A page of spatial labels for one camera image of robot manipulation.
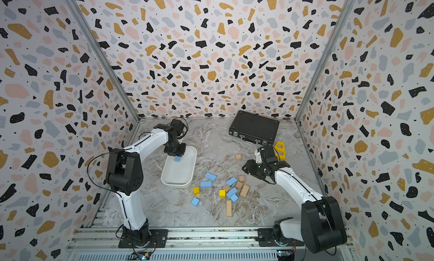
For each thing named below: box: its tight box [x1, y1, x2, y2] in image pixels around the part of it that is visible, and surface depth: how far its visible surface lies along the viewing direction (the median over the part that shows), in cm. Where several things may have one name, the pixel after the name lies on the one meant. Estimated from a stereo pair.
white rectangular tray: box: [160, 145, 198, 188], surface depth 94 cm
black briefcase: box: [228, 110, 280, 146], surface depth 111 cm
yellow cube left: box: [192, 186, 201, 196], surface depth 87 cm
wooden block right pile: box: [240, 184, 250, 198], surface depth 88 cm
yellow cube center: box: [218, 189, 227, 199], surface depth 87 cm
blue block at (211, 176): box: [205, 171, 217, 182], surface depth 94 cm
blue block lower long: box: [226, 186, 238, 199], surface depth 88 cm
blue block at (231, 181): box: [225, 176, 238, 187], surface depth 92 cm
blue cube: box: [191, 197, 200, 207], surface depth 84 cm
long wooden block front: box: [226, 199, 233, 218], surface depth 83 cm
